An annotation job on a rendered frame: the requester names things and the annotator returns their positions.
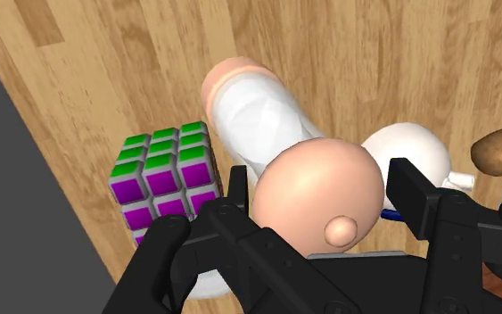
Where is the green and purple puzzle cube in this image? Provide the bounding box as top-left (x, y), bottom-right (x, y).
top-left (108, 120), bottom-right (225, 248)

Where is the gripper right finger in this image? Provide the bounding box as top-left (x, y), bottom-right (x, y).
top-left (384, 157), bottom-right (502, 314)

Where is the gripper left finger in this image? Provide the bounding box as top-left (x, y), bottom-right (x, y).
top-left (103, 165), bottom-right (361, 314)

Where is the peach and white doll figure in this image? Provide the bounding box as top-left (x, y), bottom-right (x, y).
top-left (187, 57), bottom-right (385, 302)

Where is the brown potato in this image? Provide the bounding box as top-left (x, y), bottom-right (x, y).
top-left (470, 124), bottom-right (502, 178)

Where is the white round object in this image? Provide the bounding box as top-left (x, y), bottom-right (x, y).
top-left (360, 121), bottom-right (476, 211)

